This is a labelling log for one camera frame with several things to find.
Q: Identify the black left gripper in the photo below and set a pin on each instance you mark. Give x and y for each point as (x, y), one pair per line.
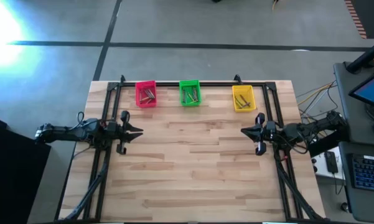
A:
(119, 137)

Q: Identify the yellow plastic basket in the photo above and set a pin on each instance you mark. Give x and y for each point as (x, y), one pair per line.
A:
(235, 93)

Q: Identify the tan crayon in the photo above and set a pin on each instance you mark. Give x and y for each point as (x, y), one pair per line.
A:
(149, 101)

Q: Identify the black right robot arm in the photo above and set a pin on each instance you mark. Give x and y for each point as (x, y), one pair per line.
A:
(317, 126)

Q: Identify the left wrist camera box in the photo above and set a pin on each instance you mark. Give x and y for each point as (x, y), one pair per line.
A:
(111, 127)

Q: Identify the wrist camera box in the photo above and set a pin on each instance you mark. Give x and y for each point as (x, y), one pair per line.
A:
(270, 127)
(111, 127)

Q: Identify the backlit keyboard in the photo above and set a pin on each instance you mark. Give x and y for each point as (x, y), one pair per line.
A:
(368, 172)

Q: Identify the black table clamp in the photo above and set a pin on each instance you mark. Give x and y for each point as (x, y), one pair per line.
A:
(238, 79)
(122, 79)

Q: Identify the white box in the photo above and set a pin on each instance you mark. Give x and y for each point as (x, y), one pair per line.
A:
(319, 168)

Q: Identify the large black cabinet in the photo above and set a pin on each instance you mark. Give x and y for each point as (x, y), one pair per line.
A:
(15, 174)

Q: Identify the black phone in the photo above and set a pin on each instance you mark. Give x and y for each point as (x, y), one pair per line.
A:
(331, 161)

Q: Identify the light blue crayon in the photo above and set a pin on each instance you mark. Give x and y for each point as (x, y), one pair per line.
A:
(195, 94)

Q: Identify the green crayon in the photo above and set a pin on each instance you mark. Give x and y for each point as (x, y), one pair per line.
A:
(190, 96)
(193, 101)

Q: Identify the red plastic basket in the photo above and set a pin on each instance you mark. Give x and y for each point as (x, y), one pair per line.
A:
(138, 93)

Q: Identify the black floor mat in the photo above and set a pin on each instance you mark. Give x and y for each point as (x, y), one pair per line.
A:
(373, 15)

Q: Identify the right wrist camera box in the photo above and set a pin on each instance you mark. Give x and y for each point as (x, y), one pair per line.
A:
(270, 127)

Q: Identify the yellow-green crayon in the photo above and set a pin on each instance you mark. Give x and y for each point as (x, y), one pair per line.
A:
(239, 102)

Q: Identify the grey desk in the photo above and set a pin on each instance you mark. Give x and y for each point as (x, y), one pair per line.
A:
(351, 102)

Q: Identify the black monitor pole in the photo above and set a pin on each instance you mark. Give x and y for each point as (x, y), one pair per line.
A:
(365, 56)

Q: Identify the computer monitor blue screen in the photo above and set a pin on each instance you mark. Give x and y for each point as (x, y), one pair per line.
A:
(371, 90)

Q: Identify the black aluminium table frame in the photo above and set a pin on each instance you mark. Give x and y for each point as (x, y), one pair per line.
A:
(168, 84)

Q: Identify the green plastic basket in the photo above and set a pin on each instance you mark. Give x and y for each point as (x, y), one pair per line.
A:
(189, 104)

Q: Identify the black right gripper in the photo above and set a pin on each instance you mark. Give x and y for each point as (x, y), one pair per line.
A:
(275, 137)

